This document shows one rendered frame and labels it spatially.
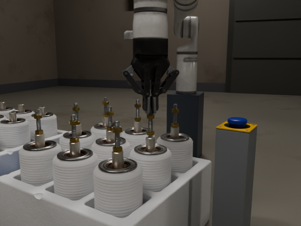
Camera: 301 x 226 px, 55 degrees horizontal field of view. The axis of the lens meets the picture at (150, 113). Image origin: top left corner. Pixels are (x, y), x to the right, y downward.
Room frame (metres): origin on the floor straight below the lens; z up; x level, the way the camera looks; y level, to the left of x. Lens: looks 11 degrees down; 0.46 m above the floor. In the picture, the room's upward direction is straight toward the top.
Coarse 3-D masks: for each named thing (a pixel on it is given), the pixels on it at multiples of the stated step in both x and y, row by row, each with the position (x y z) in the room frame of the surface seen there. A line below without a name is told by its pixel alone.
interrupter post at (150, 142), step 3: (147, 138) 0.62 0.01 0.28; (150, 138) 0.62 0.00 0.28; (153, 138) 0.62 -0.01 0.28; (147, 141) 0.62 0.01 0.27; (150, 141) 0.62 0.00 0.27; (153, 141) 0.62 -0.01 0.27; (147, 144) 0.62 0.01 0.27; (150, 144) 0.62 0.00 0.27; (153, 144) 0.62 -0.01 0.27; (147, 147) 0.62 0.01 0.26; (150, 147) 0.62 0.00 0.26; (153, 147) 0.62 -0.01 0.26; (147, 150) 0.62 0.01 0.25; (150, 150) 0.62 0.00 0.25; (153, 150) 0.62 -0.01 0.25
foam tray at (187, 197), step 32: (0, 192) 0.62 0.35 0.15; (32, 192) 0.56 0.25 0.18; (160, 192) 0.56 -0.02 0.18; (192, 192) 0.64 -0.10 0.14; (0, 224) 0.63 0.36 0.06; (32, 224) 0.56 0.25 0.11; (64, 224) 0.50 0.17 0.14; (96, 224) 0.46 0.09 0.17; (128, 224) 0.44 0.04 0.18; (160, 224) 0.52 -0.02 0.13; (192, 224) 0.65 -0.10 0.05
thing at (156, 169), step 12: (132, 156) 0.60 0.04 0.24; (144, 156) 0.59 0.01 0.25; (156, 156) 0.59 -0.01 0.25; (168, 156) 0.60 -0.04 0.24; (144, 168) 0.58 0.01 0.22; (156, 168) 0.58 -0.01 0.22; (168, 168) 0.61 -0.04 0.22; (144, 180) 0.58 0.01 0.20; (156, 180) 0.58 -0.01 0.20; (168, 180) 0.61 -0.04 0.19
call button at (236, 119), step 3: (231, 117) 0.61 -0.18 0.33; (234, 117) 0.61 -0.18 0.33; (237, 117) 0.61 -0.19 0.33; (240, 117) 0.61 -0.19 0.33; (228, 120) 0.60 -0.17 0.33; (231, 120) 0.59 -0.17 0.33; (234, 120) 0.58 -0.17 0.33; (237, 120) 0.58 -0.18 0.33; (240, 120) 0.58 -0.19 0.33; (243, 120) 0.58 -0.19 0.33; (246, 120) 0.59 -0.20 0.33; (231, 123) 0.59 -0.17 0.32; (234, 123) 0.58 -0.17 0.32; (237, 123) 0.58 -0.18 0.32; (240, 123) 0.58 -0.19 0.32; (243, 123) 0.58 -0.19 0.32; (246, 123) 0.59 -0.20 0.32; (234, 126) 0.59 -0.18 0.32; (237, 126) 0.58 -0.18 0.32; (240, 126) 0.58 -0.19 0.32; (243, 126) 0.59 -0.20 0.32
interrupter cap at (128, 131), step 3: (126, 129) 0.80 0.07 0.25; (129, 129) 0.81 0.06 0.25; (132, 129) 0.81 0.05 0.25; (144, 129) 0.81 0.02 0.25; (147, 129) 0.81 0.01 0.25; (126, 132) 0.77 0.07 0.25; (129, 132) 0.77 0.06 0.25; (132, 132) 0.77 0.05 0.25; (135, 132) 0.78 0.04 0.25; (141, 132) 0.78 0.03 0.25; (144, 132) 0.77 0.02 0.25
